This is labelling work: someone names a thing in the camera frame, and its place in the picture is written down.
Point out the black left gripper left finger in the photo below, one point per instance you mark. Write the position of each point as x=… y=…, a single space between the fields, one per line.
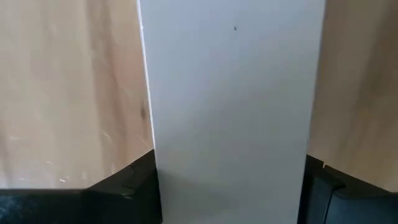
x=93 y=205

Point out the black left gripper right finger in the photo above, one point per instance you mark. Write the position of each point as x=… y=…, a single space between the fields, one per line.
x=348 y=202

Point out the white raceway cover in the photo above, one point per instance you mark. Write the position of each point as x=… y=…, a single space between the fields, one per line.
x=230 y=109

